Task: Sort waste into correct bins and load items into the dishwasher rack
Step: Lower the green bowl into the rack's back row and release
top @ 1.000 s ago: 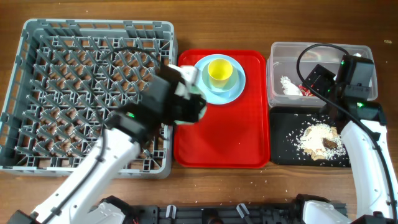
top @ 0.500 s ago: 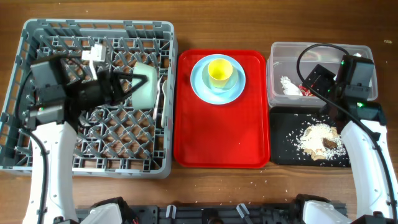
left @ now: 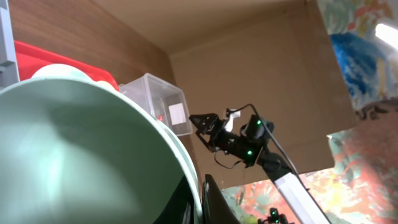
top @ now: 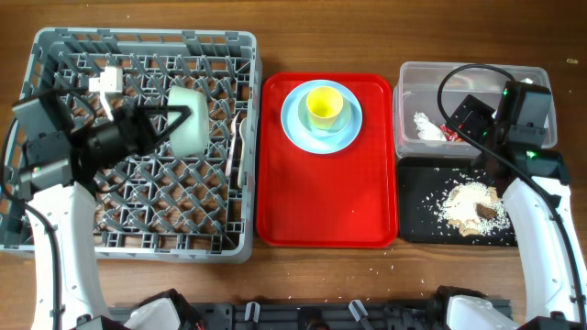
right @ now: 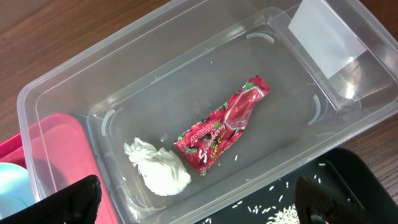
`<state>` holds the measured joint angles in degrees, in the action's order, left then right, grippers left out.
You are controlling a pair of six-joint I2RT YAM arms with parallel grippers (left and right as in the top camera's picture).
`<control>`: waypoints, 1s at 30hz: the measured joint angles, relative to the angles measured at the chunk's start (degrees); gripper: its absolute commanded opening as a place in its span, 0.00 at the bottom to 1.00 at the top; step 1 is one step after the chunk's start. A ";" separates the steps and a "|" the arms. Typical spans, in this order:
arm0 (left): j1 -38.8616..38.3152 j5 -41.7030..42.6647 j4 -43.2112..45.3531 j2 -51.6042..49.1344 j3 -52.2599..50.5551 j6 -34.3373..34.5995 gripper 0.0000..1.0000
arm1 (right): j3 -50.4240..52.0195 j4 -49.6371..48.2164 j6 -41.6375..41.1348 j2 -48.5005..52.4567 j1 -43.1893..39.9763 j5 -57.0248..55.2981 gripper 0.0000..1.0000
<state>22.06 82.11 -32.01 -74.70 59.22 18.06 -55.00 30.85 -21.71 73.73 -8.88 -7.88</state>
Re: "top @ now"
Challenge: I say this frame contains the green bowl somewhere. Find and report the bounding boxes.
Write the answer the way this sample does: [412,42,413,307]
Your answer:
[168,85,209,158]

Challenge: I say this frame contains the white napkin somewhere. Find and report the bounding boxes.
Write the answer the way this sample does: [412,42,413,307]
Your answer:
[414,112,447,141]

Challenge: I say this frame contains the white plastic spoon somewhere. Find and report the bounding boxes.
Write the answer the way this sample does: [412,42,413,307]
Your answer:
[238,117,247,189]

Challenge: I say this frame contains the rice and food scraps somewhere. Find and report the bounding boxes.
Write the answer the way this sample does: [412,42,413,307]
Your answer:
[421,168,512,237]

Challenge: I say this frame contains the red strawberry snack wrapper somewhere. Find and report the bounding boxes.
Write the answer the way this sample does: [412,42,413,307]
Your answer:
[440,124,463,142]

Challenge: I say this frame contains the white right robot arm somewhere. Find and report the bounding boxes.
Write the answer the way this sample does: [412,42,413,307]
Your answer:
[464,88,586,329]

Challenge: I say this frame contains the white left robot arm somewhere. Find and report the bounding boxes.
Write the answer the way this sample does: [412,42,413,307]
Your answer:
[13,101,202,329]

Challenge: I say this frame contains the black waste tray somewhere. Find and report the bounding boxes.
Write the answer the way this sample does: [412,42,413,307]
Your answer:
[397,157,517,247]

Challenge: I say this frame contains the grey dishwasher rack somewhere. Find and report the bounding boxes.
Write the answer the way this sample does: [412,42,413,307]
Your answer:
[21,27,262,263]

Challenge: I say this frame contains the clear plastic bin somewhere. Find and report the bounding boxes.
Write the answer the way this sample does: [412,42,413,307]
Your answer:
[393,60,559,164]

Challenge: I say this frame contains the light blue bowl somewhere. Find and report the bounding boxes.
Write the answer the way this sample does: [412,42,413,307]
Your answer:
[298,93,352,138]

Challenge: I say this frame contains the light blue plate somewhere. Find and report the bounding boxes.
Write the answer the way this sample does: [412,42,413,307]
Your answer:
[281,80,363,154]

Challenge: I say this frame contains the yellow plastic cup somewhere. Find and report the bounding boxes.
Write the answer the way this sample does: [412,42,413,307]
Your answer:
[306,86,344,129]

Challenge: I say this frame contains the red plastic tray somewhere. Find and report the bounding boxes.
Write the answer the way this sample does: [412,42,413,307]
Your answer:
[256,72,399,248]

